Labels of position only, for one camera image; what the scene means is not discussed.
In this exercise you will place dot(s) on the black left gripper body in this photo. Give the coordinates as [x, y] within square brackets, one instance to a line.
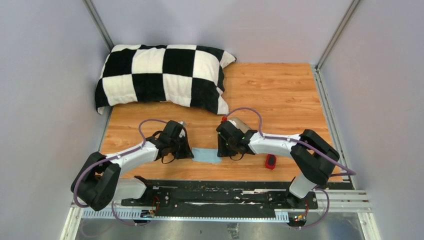
[178, 145]

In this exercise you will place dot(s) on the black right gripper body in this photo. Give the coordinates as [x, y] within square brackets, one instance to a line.
[232, 145]

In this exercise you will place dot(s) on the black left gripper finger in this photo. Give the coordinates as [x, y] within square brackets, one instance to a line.
[183, 154]
[187, 149]

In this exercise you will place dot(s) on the light blue cleaning cloth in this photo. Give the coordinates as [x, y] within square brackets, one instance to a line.
[206, 155]

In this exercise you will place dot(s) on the beige plaid glasses case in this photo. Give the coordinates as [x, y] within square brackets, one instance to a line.
[241, 125]

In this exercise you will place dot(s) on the red sunglasses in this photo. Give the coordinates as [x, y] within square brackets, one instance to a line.
[270, 161]

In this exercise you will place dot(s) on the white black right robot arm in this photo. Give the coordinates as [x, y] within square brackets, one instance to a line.
[315, 158]

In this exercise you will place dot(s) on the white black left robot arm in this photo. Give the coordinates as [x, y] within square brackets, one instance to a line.
[100, 182]

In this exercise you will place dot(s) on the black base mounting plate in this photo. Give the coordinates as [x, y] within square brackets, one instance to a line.
[219, 199]

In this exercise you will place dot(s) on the black and white checkered pillow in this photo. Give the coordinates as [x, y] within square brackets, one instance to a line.
[184, 74]

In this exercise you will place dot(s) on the aluminium rail frame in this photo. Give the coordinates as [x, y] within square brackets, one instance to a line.
[345, 215]

